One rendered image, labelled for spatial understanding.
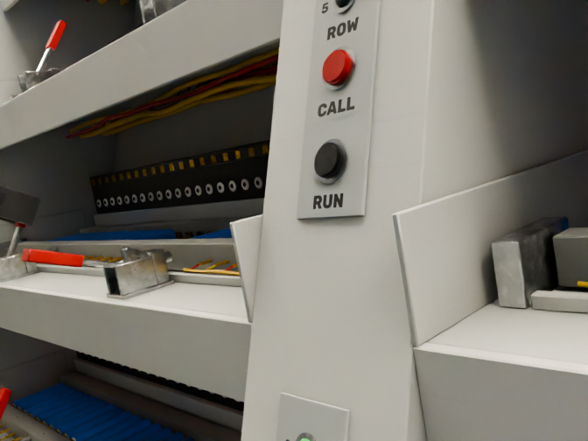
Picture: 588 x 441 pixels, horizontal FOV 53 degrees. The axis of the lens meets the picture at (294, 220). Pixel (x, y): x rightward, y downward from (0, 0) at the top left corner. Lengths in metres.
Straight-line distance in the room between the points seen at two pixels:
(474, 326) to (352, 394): 0.05
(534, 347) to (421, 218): 0.06
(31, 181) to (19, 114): 0.20
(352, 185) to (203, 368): 0.15
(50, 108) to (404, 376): 0.48
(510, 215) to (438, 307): 0.07
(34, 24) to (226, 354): 0.69
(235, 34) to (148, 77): 0.11
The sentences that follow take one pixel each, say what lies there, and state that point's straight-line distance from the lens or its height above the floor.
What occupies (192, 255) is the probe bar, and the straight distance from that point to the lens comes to 0.45.
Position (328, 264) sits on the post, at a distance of 0.26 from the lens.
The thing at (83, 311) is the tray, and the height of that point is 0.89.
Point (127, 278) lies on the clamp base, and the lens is 0.42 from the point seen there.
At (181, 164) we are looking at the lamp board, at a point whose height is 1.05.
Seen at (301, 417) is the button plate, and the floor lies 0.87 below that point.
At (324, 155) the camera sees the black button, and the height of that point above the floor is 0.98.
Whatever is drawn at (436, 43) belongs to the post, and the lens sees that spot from 0.25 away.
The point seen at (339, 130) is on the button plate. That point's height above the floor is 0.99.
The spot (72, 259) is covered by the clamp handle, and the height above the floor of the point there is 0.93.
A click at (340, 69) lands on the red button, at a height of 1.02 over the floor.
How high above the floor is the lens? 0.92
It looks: 8 degrees up
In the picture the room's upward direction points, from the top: 5 degrees clockwise
